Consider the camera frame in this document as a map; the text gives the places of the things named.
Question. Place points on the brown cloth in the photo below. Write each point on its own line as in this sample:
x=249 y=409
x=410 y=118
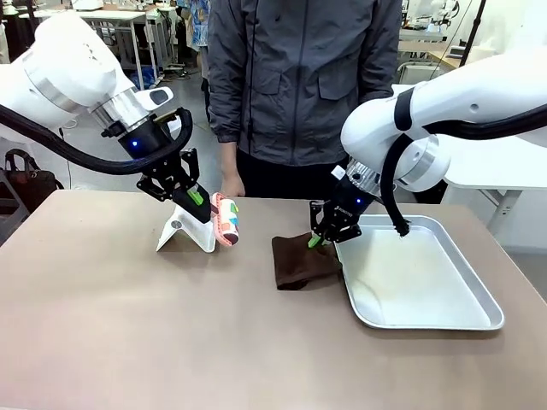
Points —
x=299 y=265

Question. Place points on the background person patterned shirt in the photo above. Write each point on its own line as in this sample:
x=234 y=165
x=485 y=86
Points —
x=197 y=25

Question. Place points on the person's right hand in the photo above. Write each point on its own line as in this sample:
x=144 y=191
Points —
x=231 y=179

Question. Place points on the black frame beside table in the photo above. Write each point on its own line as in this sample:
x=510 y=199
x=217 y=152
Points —
x=13 y=209

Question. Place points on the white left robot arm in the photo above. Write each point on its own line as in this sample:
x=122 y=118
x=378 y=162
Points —
x=72 y=77

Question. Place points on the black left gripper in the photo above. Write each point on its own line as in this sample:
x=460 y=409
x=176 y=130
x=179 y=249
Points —
x=145 y=145

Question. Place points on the silver metal tray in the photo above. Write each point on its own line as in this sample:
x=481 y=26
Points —
x=427 y=277

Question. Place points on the dark shoulder bag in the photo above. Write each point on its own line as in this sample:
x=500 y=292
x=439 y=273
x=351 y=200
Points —
x=30 y=179

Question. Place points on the pink lint roller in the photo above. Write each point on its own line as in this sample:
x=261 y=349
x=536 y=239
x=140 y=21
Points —
x=226 y=222

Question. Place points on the person's black trousers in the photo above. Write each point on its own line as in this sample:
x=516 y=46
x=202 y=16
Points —
x=278 y=179

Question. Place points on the white folded stand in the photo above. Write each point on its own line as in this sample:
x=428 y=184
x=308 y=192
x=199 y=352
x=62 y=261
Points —
x=188 y=230

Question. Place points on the white background work table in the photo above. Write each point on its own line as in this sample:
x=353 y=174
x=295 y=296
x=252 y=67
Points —
x=124 y=17

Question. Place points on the person's grey jacket torso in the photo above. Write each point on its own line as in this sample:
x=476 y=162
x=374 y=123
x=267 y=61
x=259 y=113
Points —
x=299 y=77

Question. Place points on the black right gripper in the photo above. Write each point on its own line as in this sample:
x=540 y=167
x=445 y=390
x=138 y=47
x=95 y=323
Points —
x=348 y=205

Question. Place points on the wood top background table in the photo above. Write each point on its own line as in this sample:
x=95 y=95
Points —
x=423 y=60

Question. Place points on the blue bin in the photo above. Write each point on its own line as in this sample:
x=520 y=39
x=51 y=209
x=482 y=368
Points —
x=148 y=77

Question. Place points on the white side table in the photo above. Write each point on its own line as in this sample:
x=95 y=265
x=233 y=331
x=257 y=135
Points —
x=504 y=179

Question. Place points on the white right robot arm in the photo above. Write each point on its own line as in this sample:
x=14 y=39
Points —
x=470 y=94

